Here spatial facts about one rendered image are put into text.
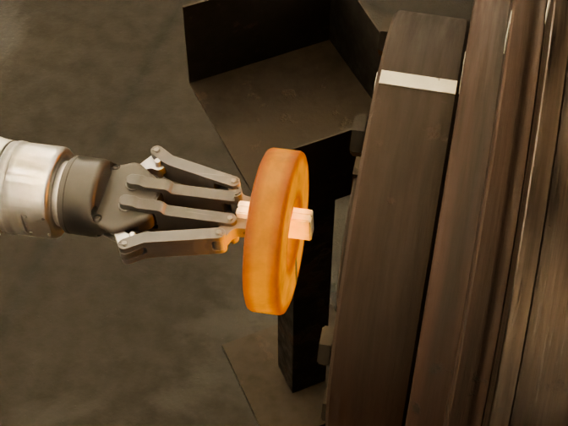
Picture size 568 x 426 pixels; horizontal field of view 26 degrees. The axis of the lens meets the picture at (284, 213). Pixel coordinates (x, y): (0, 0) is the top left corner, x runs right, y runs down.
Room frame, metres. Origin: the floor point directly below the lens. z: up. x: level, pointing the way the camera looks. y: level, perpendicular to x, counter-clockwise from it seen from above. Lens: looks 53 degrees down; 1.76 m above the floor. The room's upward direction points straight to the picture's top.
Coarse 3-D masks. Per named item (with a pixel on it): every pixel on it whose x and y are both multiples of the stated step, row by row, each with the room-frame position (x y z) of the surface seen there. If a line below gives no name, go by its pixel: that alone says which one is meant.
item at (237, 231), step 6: (240, 222) 0.68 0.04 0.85; (246, 222) 0.68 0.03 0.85; (228, 228) 0.67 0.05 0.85; (234, 228) 0.67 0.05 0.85; (240, 228) 0.67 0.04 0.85; (228, 234) 0.67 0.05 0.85; (234, 234) 0.67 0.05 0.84; (240, 234) 0.67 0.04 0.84; (222, 240) 0.66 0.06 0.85; (228, 240) 0.67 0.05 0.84; (216, 246) 0.66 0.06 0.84; (222, 246) 0.66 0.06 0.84
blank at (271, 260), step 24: (264, 168) 0.70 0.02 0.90; (288, 168) 0.70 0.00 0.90; (264, 192) 0.67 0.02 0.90; (288, 192) 0.67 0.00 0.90; (264, 216) 0.65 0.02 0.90; (288, 216) 0.67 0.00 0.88; (264, 240) 0.63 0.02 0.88; (288, 240) 0.70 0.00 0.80; (264, 264) 0.62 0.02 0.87; (288, 264) 0.67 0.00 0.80; (264, 288) 0.61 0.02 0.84; (288, 288) 0.64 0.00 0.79; (264, 312) 0.61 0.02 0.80
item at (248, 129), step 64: (256, 0) 1.14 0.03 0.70; (320, 0) 1.17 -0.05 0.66; (192, 64) 1.10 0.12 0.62; (256, 64) 1.13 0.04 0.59; (320, 64) 1.13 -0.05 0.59; (256, 128) 1.01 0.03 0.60; (320, 128) 1.01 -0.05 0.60; (320, 192) 0.89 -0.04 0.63; (320, 256) 0.98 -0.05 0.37; (320, 320) 0.98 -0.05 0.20; (256, 384) 0.98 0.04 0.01; (320, 384) 0.98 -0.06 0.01
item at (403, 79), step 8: (504, 48) 0.46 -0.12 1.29; (464, 56) 0.47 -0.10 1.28; (384, 72) 0.48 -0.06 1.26; (392, 72) 0.48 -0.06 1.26; (384, 80) 0.48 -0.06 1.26; (392, 80) 0.48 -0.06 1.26; (400, 80) 0.48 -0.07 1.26; (408, 80) 0.48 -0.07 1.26; (416, 80) 0.48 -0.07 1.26; (424, 80) 0.48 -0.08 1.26; (432, 80) 0.48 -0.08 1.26; (440, 80) 0.48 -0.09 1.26; (448, 80) 0.48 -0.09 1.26; (416, 88) 0.47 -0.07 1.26; (424, 88) 0.47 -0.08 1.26; (432, 88) 0.47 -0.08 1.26; (440, 88) 0.47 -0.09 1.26; (448, 88) 0.47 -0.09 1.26
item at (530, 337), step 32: (544, 32) 0.45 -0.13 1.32; (544, 64) 0.41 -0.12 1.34; (544, 96) 0.39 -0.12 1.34; (544, 128) 0.37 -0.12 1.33; (544, 160) 0.36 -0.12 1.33; (544, 192) 0.35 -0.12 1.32; (544, 224) 0.33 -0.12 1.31; (512, 256) 0.34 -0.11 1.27; (544, 256) 0.33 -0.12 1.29; (512, 288) 0.31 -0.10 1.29; (544, 288) 0.32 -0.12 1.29; (512, 320) 0.30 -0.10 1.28; (544, 320) 0.30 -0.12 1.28; (512, 352) 0.29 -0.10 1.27; (544, 352) 0.29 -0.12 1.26; (512, 384) 0.28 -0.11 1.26; (544, 384) 0.28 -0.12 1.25; (512, 416) 0.27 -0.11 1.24; (544, 416) 0.27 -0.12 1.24
